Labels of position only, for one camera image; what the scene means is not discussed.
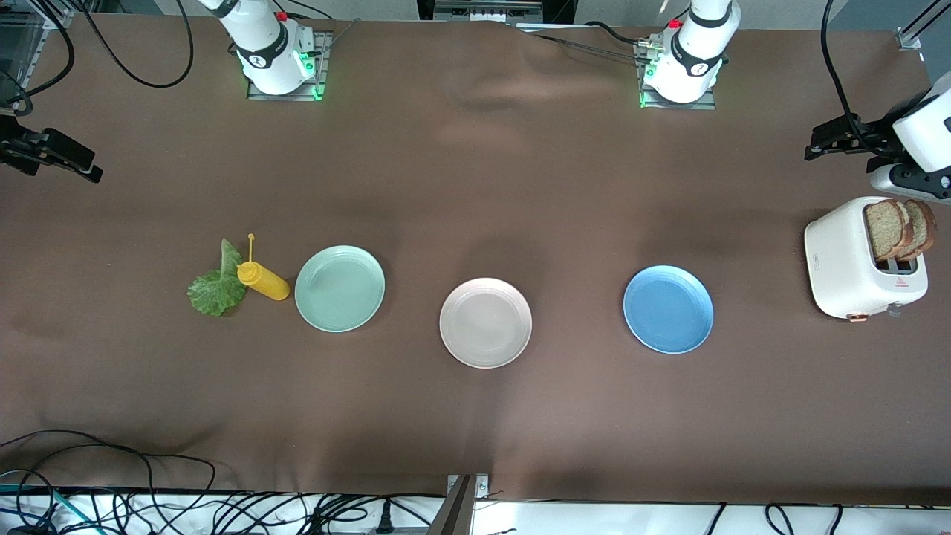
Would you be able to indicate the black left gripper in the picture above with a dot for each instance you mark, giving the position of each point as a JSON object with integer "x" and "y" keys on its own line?
{"x": 875, "y": 140}

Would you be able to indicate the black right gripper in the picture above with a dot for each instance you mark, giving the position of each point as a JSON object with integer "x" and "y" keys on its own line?
{"x": 16, "y": 147}

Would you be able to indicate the brown bread slice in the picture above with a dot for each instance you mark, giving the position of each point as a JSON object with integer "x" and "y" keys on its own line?
{"x": 883, "y": 229}
{"x": 925, "y": 227}

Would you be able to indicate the green lettuce leaf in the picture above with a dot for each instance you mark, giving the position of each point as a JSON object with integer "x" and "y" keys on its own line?
{"x": 215, "y": 290}

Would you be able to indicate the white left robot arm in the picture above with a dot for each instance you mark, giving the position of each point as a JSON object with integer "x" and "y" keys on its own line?
{"x": 687, "y": 59}

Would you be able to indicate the blue plate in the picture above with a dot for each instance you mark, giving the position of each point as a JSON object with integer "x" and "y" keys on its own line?
{"x": 669, "y": 309}

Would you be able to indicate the mint green plate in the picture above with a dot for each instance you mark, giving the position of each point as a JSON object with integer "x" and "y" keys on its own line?
{"x": 339, "y": 288}

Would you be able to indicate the beige plate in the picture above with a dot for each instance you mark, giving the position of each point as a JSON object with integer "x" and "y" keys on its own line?
{"x": 485, "y": 323}

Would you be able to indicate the white toaster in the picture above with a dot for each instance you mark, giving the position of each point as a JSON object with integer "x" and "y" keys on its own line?
{"x": 843, "y": 267}

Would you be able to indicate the yellow mustard squeeze bottle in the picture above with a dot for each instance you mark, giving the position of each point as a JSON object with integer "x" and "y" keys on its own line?
{"x": 266, "y": 282}

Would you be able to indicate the brown table cloth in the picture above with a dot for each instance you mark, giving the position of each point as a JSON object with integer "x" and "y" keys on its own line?
{"x": 475, "y": 186}

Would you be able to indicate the black equipment box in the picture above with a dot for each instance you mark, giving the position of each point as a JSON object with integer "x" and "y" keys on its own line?
{"x": 494, "y": 9}

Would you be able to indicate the black power plug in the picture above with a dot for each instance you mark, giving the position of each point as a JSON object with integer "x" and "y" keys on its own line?
{"x": 384, "y": 518}

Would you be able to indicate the clear acrylic enclosure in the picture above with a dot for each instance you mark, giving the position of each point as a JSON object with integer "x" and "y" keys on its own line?
{"x": 22, "y": 37}

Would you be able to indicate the aluminium frame profile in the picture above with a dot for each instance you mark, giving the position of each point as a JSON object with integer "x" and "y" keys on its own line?
{"x": 921, "y": 26}

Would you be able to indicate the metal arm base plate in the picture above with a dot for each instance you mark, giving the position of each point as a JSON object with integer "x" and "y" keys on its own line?
{"x": 324, "y": 70}
{"x": 645, "y": 93}

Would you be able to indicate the aluminium bracket post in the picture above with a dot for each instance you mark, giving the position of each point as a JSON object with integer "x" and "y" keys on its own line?
{"x": 462, "y": 505}

